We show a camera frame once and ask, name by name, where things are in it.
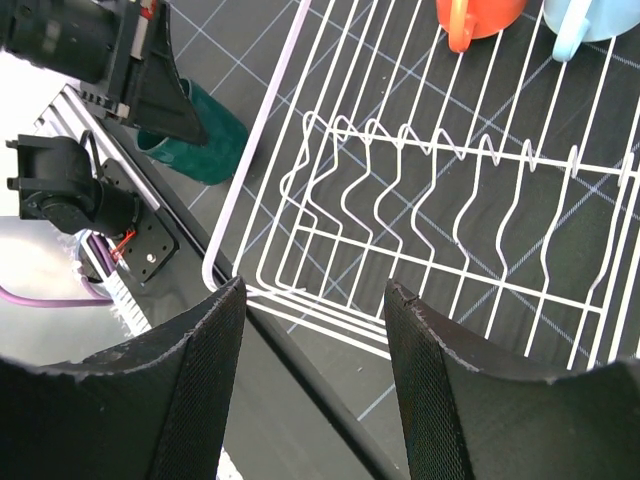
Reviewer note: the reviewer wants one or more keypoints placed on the light blue mug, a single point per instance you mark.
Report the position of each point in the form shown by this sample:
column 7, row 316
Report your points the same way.
column 575, row 22

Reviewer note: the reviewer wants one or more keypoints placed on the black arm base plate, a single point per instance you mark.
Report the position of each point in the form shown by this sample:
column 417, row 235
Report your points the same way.
column 148, row 243

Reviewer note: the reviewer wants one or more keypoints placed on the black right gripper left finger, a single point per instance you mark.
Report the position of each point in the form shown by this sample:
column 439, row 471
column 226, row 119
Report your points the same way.
column 152, row 407

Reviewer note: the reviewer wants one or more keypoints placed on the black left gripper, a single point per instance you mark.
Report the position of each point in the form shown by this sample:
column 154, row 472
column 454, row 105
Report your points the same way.
column 120, row 51

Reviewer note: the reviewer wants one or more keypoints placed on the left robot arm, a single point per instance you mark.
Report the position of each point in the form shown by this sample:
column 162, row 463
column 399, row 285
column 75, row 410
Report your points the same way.
column 60, row 180

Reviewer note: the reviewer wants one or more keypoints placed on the orange mug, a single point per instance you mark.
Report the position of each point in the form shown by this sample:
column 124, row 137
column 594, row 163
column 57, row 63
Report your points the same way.
column 468, row 20

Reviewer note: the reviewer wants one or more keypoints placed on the white cable duct strip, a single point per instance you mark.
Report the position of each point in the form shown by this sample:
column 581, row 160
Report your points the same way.
column 102, row 281

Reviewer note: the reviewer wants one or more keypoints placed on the dark green mug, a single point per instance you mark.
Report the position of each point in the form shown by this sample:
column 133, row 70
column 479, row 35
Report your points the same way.
column 212, row 155

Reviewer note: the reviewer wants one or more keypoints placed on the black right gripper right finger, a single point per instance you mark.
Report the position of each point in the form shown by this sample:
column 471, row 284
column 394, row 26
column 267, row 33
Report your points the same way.
column 473, row 410

